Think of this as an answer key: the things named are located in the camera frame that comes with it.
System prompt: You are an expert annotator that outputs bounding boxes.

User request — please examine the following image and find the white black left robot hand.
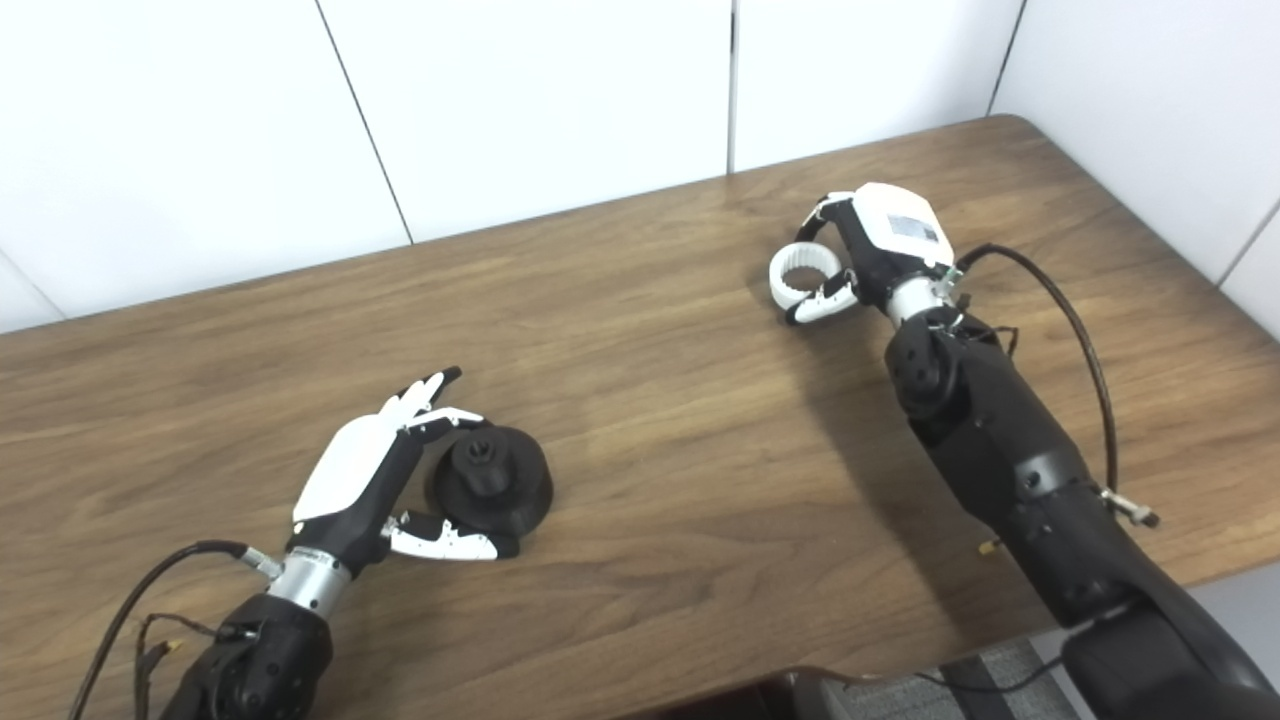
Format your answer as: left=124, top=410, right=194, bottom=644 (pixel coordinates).
left=290, top=366, right=516, bottom=579

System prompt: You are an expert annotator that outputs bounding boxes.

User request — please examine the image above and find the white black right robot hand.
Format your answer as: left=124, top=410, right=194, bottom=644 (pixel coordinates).
left=785, top=182, right=959, bottom=326

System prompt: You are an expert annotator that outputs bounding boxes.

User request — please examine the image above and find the white ring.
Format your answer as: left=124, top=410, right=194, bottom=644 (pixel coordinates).
left=769, top=241, right=844, bottom=311

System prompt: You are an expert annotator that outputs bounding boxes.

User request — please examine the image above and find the round black part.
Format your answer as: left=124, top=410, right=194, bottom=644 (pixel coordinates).
left=425, top=425, right=554, bottom=546

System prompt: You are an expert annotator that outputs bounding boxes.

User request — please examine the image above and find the thin black floor cable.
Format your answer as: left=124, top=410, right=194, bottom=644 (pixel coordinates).
left=905, top=635, right=1066, bottom=696

